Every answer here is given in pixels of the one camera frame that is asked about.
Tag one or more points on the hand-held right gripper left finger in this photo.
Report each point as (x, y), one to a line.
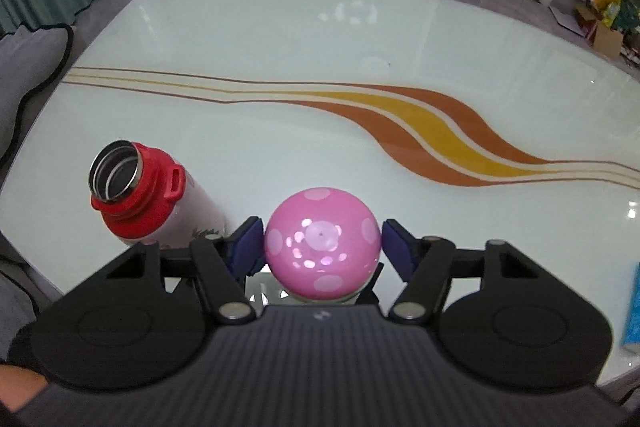
(247, 244)

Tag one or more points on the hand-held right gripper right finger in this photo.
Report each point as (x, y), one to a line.
(400, 249)

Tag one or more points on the pink spotted bottle cap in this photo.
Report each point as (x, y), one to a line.
(320, 247)

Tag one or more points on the white thermos bottle red collar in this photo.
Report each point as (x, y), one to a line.
(150, 202)

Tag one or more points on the blue packet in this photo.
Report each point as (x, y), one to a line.
(633, 312)

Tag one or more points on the grey sofa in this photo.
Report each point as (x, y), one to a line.
(25, 77)

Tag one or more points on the cardboard box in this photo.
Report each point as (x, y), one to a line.
(607, 41)

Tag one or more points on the colourful bags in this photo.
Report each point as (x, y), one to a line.
(615, 7)

